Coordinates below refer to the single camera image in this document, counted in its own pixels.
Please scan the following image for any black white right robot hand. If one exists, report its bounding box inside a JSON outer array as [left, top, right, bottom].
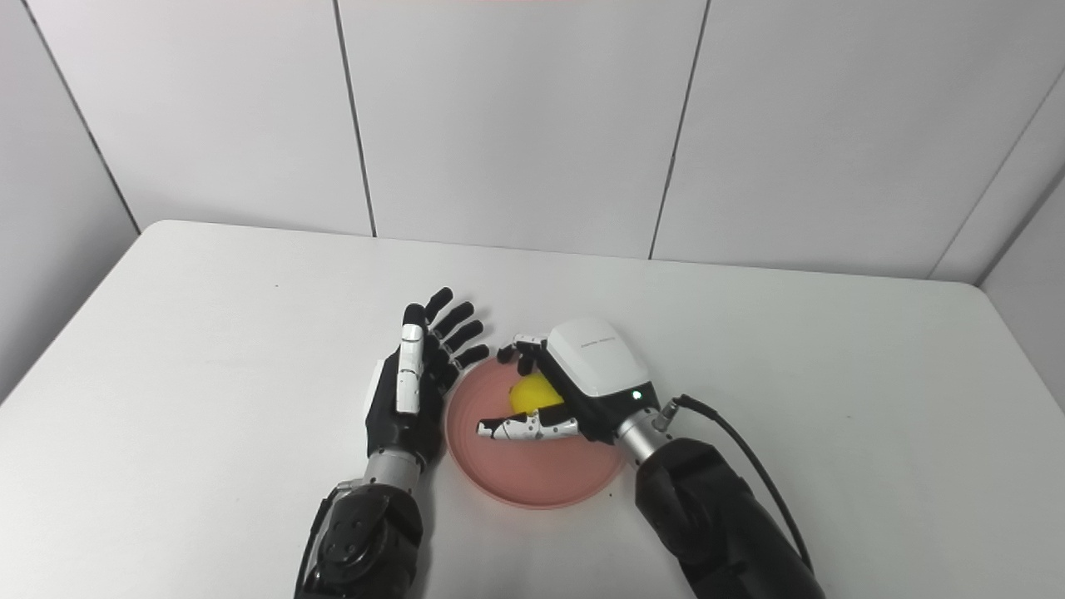
[[476, 317, 652, 446]]

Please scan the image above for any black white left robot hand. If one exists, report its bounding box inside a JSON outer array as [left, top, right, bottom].
[[364, 288, 490, 467]]

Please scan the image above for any yellow lemon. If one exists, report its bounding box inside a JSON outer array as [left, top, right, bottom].
[[508, 372, 567, 415]]

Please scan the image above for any pink round plate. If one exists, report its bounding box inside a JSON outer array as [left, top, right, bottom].
[[445, 354, 627, 510]]

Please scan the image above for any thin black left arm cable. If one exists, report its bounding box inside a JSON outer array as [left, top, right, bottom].
[[295, 485, 340, 599]]

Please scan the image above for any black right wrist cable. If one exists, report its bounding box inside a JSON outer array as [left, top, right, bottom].
[[653, 394, 815, 575]]

